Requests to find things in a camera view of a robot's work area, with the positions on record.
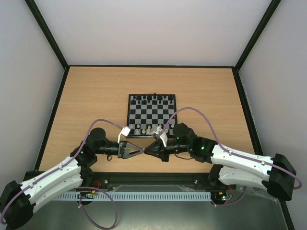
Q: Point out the grey slotted cable duct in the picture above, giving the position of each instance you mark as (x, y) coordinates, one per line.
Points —
(136, 196)

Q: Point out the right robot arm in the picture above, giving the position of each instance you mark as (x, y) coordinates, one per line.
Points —
(230, 166)

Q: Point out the black and silver chessboard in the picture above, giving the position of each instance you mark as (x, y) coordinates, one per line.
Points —
(154, 114)

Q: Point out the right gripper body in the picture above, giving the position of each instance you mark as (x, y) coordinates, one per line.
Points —
(164, 150)

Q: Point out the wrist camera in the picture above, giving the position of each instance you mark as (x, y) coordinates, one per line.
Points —
(124, 132)
(159, 134)

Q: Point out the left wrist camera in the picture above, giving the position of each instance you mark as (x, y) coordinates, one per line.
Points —
(124, 132)

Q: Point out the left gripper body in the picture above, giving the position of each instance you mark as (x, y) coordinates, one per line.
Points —
(114, 151)

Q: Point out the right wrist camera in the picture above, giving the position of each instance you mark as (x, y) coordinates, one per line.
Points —
(159, 134)

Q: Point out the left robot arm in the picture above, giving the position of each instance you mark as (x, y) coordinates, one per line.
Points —
(19, 201)

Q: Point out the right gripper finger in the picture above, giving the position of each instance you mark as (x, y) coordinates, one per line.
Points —
(156, 146)
(163, 157)

